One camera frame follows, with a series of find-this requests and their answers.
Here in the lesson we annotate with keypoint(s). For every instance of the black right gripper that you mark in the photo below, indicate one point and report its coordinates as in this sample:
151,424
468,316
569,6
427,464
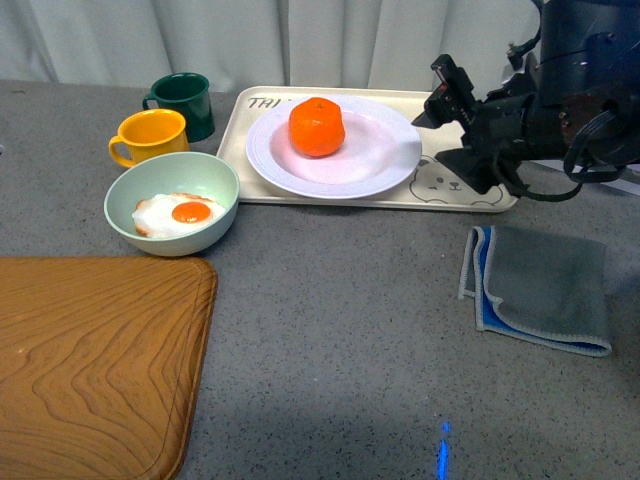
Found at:
588,130

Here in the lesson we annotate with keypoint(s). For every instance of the white round plate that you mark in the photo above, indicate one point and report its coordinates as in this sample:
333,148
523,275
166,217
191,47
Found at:
381,150

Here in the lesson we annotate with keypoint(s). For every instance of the orange mandarin fruit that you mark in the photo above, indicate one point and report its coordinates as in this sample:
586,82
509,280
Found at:
316,127

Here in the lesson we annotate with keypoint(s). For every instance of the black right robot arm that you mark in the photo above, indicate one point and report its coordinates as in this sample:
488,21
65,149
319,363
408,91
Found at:
579,45

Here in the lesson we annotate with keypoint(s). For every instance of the clear acrylic cup rack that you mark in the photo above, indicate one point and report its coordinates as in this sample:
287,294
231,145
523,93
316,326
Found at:
628,182

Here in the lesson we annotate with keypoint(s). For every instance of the grey blue folded cloth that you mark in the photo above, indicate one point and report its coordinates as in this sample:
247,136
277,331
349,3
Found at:
539,287

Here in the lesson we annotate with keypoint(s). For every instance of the white curtain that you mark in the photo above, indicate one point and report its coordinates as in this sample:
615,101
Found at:
238,44

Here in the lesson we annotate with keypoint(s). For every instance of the light green bowl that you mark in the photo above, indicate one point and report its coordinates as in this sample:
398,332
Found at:
185,172

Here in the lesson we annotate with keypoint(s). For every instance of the dark green mug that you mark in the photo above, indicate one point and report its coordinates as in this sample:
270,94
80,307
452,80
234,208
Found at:
188,94

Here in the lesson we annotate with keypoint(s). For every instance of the toy fried egg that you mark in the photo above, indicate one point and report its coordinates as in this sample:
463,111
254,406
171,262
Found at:
175,214

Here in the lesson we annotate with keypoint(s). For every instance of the yellow mug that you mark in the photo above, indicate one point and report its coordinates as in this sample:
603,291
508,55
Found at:
147,134

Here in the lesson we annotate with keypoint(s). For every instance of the wooden cutting board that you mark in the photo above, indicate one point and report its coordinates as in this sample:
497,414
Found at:
101,360

